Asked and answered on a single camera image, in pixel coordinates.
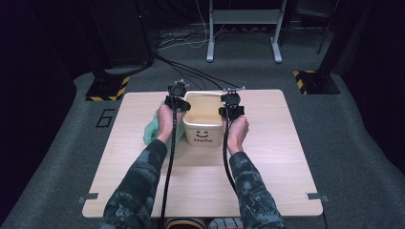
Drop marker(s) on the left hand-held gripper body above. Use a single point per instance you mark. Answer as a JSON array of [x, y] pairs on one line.
[[176, 92]]

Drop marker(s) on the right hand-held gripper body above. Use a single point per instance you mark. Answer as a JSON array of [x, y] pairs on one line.
[[232, 103]]

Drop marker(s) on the cream smiley trash bin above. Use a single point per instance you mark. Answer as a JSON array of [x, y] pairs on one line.
[[203, 133]]

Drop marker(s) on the green plastic garbage bag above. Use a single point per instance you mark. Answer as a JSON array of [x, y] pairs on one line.
[[151, 130]]

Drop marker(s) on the person's right hand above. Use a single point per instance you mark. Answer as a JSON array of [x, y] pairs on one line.
[[237, 132]]

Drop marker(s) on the person's left hand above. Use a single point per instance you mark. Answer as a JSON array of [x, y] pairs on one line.
[[165, 122]]

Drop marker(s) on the black stand with striped base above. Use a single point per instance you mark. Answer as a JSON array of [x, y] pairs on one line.
[[315, 82], [106, 87]]

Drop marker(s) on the black cabinet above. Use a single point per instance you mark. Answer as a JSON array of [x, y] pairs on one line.
[[127, 31]]

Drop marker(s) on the person's right shoe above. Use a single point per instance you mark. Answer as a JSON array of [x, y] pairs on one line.
[[226, 223]]

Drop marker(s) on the person's shoe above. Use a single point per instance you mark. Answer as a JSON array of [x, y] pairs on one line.
[[186, 223], [226, 223]]

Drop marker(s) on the person's left shoe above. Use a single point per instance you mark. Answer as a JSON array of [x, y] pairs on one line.
[[186, 223]]

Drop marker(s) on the grey table edge clamp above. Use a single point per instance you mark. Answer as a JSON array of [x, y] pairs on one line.
[[318, 196]]

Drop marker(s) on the dark curtain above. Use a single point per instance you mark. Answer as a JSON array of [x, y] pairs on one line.
[[382, 79], [28, 95]]

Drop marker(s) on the white metal desk frame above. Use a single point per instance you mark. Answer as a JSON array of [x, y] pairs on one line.
[[243, 16]]

